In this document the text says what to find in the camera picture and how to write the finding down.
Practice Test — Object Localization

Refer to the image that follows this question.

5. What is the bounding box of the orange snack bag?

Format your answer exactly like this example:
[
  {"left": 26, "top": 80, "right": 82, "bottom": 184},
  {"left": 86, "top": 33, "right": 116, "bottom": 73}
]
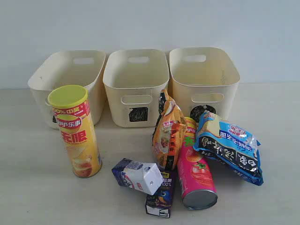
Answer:
[{"left": 152, "top": 89, "right": 187, "bottom": 170}]

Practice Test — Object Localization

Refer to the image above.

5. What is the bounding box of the yellow Lays chips can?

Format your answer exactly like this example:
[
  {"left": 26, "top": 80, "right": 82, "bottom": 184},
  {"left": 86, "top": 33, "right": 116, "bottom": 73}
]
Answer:
[{"left": 48, "top": 85, "right": 102, "bottom": 178}]

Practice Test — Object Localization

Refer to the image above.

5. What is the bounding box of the pink Lays chips can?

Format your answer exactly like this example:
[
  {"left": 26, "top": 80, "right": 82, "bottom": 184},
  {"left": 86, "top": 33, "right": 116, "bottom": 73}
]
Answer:
[{"left": 177, "top": 117, "right": 218, "bottom": 210}]

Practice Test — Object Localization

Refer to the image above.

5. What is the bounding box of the blue noodle packet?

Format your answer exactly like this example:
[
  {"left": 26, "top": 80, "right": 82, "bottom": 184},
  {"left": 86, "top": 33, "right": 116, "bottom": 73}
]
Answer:
[{"left": 193, "top": 110, "right": 263, "bottom": 186}]

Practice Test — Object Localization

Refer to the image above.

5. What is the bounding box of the middle cream plastic bin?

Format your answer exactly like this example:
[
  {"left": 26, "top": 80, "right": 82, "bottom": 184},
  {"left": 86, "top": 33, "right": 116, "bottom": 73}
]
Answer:
[{"left": 103, "top": 49, "right": 169, "bottom": 128}]

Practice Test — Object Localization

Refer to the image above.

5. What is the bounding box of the cream plastic bin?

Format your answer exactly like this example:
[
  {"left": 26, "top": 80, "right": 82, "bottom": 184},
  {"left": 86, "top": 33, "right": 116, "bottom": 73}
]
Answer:
[
  {"left": 103, "top": 49, "right": 169, "bottom": 128},
  {"left": 169, "top": 47, "right": 240, "bottom": 121},
  {"left": 28, "top": 50, "right": 107, "bottom": 129}
]

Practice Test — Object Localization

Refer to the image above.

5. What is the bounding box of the right cream plastic bin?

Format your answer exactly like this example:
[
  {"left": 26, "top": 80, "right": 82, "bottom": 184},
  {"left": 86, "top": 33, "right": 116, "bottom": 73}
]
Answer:
[{"left": 169, "top": 47, "right": 240, "bottom": 121}]

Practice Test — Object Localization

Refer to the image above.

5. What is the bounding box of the white blue milk carton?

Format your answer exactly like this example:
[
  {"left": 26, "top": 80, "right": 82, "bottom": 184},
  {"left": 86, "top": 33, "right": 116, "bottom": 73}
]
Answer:
[{"left": 112, "top": 158, "right": 164, "bottom": 195}]

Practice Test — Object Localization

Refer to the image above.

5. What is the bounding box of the left cream plastic bin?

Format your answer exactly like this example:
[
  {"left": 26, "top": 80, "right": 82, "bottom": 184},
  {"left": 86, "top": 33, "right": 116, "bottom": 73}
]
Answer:
[{"left": 28, "top": 50, "right": 107, "bottom": 129}]

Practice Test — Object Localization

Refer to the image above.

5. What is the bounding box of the purple juice box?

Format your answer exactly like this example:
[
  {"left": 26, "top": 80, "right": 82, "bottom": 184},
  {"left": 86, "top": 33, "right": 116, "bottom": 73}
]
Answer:
[{"left": 145, "top": 171, "right": 177, "bottom": 218}]

